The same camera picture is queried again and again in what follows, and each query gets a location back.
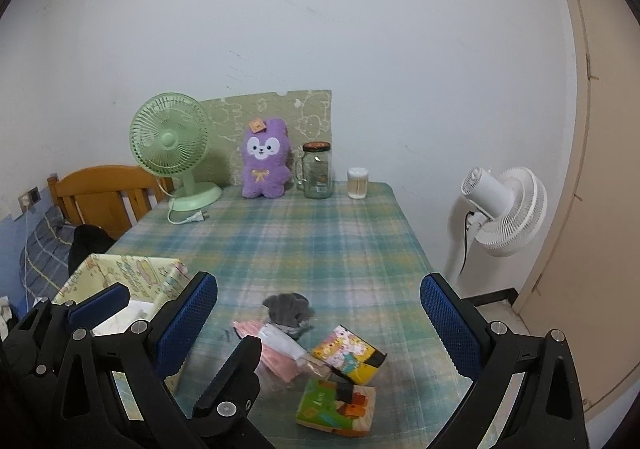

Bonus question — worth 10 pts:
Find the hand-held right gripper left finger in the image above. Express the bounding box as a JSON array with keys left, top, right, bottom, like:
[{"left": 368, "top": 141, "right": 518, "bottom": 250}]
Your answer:
[{"left": 55, "top": 271, "right": 219, "bottom": 449}]

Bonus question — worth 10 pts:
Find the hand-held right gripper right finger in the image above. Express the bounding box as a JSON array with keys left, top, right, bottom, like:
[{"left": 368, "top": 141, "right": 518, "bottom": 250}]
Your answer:
[{"left": 420, "top": 272, "right": 591, "bottom": 449}]

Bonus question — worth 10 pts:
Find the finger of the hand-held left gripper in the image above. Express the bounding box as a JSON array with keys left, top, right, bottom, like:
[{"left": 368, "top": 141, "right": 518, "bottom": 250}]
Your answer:
[
  {"left": 17, "top": 281, "right": 132, "bottom": 365},
  {"left": 192, "top": 335, "right": 262, "bottom": 426}
]

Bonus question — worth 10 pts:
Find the yellow patterned storage box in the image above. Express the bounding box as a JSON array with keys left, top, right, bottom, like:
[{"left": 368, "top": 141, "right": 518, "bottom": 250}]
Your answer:
[{"left": 50, "top": 253, "right": 192, "bottom": 427}]

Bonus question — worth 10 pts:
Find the pink mask pack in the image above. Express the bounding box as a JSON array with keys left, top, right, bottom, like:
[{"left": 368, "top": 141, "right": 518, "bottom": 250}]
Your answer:
[{"left": 232, "top": 320, "right": 306, "bottom": 383}]

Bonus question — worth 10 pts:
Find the clear zip bag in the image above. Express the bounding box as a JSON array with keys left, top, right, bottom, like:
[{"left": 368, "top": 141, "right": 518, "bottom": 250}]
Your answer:
[{"left": 257, "top": 321, "right": 307, "bottom": 361}]

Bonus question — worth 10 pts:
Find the grey drawstring pouch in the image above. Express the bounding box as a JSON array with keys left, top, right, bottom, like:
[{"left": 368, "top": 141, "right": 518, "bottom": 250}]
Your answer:
[{"left": 263, "top": 293, "right": 316, "bottom": 336}]

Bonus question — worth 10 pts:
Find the yellow black cartoon box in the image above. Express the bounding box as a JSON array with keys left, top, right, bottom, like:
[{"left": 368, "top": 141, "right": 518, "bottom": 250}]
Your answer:
[{"left": 312, "top": 325, "right": 388, "bottom": 385}]

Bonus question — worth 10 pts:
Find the green orange tissue pack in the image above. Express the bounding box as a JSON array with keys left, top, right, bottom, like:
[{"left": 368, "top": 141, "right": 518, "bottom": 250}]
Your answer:
[{"left": 296, "top": 379, "right": 377, "bottom": 437}]

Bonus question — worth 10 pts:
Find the black cloth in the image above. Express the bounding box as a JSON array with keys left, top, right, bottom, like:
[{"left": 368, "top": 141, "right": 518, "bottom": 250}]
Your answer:
[{"left": 68, "top": 224, "right": 117, "bottom": 275}]

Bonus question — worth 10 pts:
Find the blue plaid bedding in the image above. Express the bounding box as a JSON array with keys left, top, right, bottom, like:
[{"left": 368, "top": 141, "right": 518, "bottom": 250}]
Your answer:
[{"left": 20, "top": 206, "right": 76, "bottom": 300}]

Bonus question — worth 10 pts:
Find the wooden chair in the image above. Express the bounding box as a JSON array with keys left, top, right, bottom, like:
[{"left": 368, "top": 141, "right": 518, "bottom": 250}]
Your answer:
[{"left": 47, "top": 165, "right": 176, "bottom": 240}]

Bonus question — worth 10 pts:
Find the white standing fan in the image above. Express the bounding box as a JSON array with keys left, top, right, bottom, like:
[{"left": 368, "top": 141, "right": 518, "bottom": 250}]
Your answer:
[{"left": 445, "top": 166, "right": 548, "bottom": 285}]

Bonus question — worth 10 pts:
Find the plaid tablecloth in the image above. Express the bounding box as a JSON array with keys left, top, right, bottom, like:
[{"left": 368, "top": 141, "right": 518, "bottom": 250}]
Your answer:
[{"left": 50, "top": 180, "right": 483, "bottom": 449}]

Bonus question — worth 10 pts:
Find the cotton swab container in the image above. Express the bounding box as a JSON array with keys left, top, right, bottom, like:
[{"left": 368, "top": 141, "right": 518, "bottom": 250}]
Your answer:
[{"left": 347, "top": 168, "right": 369, "bottom": 200}]

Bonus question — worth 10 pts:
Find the purple plush toy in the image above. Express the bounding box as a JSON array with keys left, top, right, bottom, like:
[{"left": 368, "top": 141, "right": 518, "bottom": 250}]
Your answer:
[{"left": 241, "top": 117, "right": 292, "bottom": 200}]

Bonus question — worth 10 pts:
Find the green desk fan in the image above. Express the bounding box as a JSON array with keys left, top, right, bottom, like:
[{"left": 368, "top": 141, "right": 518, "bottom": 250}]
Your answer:
[{"left": 129, "top": 90, "right": 223, "bottom": 226}]

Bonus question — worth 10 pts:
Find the glass jar mug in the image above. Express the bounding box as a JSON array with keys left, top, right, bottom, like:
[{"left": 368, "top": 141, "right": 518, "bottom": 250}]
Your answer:
[{"left": 295, "top": 142, "right": 334, "bottom": 200}]

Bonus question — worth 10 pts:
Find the beige door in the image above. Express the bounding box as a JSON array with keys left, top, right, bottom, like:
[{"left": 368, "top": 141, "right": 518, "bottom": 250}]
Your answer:
[{"left": 515, "top": 0, "right": 640, "bottom": 425}]

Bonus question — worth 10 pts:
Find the green patterned board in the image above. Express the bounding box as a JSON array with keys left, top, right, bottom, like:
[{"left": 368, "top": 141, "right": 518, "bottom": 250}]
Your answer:
[{"left": 200, "top": 89, "right": 332, "bottom": 187}]

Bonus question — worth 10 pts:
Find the wall socket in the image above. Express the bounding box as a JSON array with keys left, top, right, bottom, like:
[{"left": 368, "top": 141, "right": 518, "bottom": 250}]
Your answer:
[{"left": 17, "top": 186, "right": 41, "bottom": 220}]

